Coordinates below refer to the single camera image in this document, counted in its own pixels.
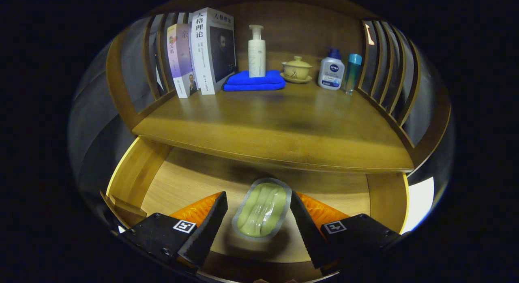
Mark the blue folded towel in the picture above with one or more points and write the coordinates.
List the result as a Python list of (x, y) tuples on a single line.
[(243, 83)]

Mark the wooden countertop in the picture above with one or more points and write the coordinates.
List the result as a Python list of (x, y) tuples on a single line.
[(284, 125)]

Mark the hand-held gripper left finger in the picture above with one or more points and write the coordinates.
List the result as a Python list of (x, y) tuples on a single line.
[(209, 230)]

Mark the white bottle with blue pump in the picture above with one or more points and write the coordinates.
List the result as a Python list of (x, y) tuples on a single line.
[(331, 72)]

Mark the purple book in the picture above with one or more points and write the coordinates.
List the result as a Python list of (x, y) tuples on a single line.
[(178, 60)]

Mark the teal clear bottle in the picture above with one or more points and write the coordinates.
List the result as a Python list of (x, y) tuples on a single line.
[(352, 74)]

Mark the thick white book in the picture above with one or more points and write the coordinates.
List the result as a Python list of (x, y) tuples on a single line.
[(223, 52)]

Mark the yellow lidded teacup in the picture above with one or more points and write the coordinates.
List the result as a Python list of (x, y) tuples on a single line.
[(296, 70)]

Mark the green snack packet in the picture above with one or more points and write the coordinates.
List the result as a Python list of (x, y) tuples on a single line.
[(261, 210)]

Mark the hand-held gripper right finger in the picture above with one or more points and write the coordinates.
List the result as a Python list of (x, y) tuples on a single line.
[(310, 230)]

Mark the wooden drawer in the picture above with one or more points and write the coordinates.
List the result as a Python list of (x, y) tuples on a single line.
[(182, 181)]

